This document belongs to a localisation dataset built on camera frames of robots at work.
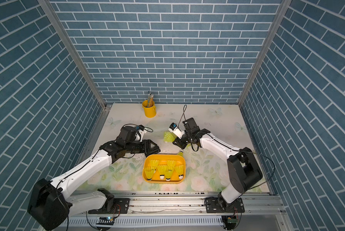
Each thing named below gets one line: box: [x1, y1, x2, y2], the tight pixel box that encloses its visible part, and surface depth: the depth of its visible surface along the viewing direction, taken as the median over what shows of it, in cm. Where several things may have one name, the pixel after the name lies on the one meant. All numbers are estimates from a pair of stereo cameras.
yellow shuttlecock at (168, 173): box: [164, 168, 174, 182], surface depth 83 cm
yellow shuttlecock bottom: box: [157, 164, 167, 180], surface depth 84 cm
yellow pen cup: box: [141, 99, 157, 119], surface depth 110 cm
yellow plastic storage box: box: [142, 154, 186, 184], surface depth 84 cm
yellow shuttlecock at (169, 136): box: [163, 130, 177, 143], surface depth 86 cm
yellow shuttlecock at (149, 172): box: [144, 166, 157, 181], surface depth 84 cm
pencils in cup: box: [146, 90, 155, 108], surface depth 108 cm
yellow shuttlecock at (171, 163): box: [166, 159, 177, 168], surface depth 86 cm
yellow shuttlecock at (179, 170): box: [174, 164, 185, 180], surface depth 84 cm
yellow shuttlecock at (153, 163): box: [148, 159, 160, 171], surface depth 86 cm
